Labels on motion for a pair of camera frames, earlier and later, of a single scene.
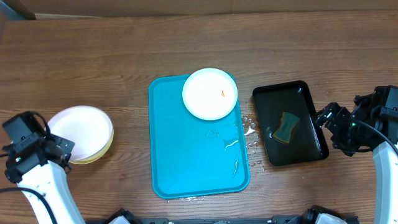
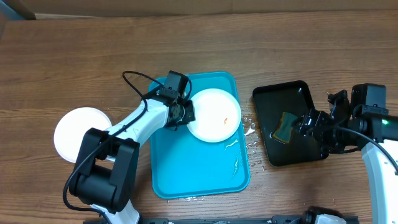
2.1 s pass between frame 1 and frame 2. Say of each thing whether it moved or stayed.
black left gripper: moved
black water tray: stayed
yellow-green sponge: stayed
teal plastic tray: stayed
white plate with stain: moved
